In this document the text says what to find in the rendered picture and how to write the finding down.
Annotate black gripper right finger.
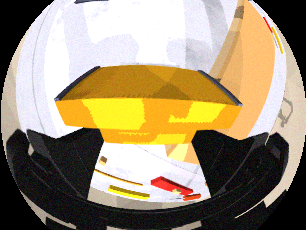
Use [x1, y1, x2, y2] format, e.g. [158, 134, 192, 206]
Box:
[190, 130, 269, 196]

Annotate cream floor panel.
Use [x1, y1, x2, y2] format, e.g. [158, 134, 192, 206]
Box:
[164, 0, 275, 166]

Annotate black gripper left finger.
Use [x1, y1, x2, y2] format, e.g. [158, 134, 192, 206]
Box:
[27, 127, 104, 199]

